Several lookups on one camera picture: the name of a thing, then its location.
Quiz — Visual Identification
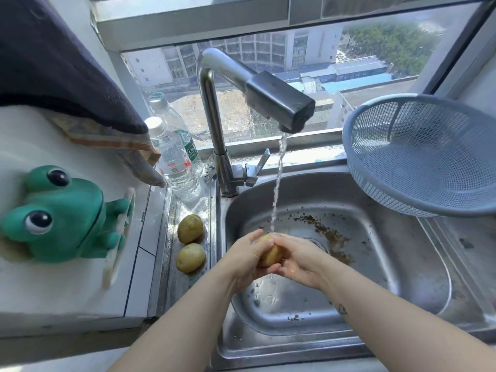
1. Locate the person's left hand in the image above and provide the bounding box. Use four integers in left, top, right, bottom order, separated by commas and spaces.
219, 229, 282, 295

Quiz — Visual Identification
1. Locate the person's right hand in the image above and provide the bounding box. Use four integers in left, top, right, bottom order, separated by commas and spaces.
269, 232, 337, 293

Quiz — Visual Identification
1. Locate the yellow potato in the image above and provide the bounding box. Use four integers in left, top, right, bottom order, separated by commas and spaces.
177, 214, 204, 244
256, 234, 291, 268
176, 243, 206, 274

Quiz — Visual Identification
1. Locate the person's right forearm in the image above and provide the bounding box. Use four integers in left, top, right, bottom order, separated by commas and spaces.
319, 266, 496, 372

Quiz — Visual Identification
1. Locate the person's left forearm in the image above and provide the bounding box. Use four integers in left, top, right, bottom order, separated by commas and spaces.
109, 262, 238, 372

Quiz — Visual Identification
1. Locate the stainless steel sink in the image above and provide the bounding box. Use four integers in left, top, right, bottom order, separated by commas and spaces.
210, 166, 496, 370

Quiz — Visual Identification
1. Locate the clear bottle white cap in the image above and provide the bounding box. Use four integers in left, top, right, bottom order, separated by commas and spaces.
144, 116, 202, 204

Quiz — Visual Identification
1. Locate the steel kitchen faucet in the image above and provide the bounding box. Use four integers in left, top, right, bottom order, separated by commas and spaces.
196, 48, 316, 198

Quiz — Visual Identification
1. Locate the clear bottle green label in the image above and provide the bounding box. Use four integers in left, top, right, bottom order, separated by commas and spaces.
148, 92, 205, 179

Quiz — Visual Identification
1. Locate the striped brown cloth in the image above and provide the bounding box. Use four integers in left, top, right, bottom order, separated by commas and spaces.
46, 113, 167, 188

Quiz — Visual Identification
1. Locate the blue plastic colander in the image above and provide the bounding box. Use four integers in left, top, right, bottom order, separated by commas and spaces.
342, 93, 496, 218

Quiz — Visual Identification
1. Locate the green frog sponge holder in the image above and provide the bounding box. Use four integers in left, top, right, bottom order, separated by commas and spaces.
0, 165, 136, 288

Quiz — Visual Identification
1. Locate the dark blue towel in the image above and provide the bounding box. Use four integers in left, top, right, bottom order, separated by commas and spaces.
0, 0, 149, 135

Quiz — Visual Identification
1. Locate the window frame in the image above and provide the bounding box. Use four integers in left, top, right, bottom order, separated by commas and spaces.
88, 0, 496, 167

